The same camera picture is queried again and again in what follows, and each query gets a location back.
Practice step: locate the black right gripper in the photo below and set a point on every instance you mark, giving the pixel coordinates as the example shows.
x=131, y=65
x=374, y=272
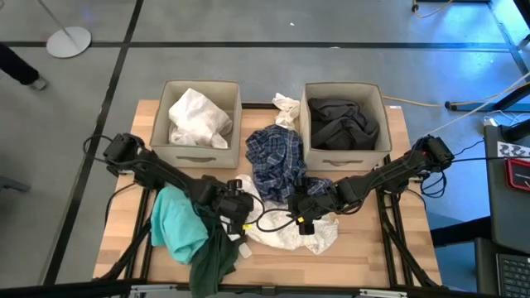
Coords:
x=312, y=205

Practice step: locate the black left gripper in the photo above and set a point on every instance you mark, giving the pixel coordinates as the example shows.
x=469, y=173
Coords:
x=236, y=209

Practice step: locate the large white cloth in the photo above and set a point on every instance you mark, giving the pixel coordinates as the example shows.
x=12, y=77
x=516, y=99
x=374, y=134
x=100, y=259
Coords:
x=290, y=240

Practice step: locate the blue plaid shirt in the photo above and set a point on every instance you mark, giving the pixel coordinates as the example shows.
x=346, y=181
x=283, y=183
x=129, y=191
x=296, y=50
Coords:
x=273, y=161

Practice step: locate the dark green garment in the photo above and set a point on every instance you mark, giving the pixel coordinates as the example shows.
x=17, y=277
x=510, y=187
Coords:
x=211, y=265

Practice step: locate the dark grey garment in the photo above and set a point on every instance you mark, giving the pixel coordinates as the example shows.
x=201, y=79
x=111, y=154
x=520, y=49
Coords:
x=339, y=124

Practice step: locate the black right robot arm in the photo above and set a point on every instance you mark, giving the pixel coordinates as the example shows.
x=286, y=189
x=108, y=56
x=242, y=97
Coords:
x=385, y=174

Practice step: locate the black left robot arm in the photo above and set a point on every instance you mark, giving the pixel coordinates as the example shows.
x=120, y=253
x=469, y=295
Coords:
x=165, y=174

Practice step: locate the white paper hang tag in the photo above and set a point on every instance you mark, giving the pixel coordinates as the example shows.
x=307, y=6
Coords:
x=245, y=250

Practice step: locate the teal shirt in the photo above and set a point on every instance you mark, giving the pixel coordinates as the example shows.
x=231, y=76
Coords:
x=176, y=223

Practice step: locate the beige fabric storage bin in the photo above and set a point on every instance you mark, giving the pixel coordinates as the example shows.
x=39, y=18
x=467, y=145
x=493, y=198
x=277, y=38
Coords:
x=194, y=159

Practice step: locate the small white cloth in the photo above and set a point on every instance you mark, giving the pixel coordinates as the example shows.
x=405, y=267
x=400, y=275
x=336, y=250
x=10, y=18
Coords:
x=286, y=111

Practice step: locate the white cotton garment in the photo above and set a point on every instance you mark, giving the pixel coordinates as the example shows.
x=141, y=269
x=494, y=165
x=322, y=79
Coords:
x=194, y=116

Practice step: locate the white power adapter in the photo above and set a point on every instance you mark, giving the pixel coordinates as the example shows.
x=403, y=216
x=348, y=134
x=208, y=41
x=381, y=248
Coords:
x=490, y=122

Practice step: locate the black equipment cart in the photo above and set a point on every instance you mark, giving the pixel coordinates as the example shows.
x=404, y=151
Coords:
x=509, y=215

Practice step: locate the black stand leg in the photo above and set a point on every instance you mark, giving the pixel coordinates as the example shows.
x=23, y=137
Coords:
x=488, y=105

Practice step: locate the red black device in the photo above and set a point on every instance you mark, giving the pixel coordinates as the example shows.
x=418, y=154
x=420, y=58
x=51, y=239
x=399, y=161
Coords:
x=519, y=174

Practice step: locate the black white marker card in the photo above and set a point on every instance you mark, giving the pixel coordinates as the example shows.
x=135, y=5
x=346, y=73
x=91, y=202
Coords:
x=515, y=150

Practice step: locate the black keyboard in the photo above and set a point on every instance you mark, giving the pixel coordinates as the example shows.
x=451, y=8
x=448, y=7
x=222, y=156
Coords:
x=515, y=275

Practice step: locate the grey round-base stand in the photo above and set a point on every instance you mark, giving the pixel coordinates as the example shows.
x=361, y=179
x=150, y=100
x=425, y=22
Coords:
x=68, y=43

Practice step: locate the black metal table frame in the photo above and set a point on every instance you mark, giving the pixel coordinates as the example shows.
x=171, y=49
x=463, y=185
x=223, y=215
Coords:
x=41, y=291

